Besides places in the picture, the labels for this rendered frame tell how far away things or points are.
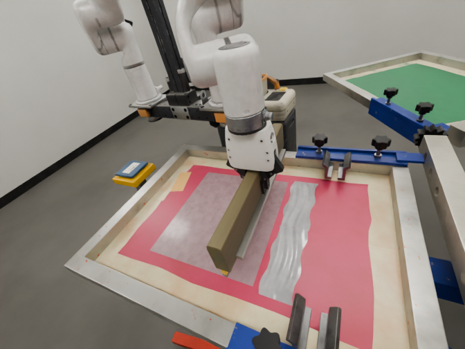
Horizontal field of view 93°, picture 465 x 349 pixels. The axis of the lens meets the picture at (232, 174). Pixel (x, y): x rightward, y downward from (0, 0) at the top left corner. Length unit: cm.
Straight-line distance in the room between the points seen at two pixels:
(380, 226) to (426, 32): 383
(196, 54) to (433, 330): 58
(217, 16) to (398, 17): 359
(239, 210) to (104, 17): 86
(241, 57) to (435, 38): 408
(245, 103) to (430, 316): 45
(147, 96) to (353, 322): 107
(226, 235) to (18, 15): 401
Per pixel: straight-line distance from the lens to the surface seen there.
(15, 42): 408
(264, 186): 51
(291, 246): 57
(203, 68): 43
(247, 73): 37
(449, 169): 71
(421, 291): 54
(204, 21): 80
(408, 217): 63
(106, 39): 112
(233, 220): 40
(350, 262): 57
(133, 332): 175
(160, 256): 65
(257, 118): 40
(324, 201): 67
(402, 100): 125
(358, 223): 63
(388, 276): 57
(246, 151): 44
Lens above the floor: 144
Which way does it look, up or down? 38 degrees down
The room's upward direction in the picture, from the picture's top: 14 degrees counter-clockwise
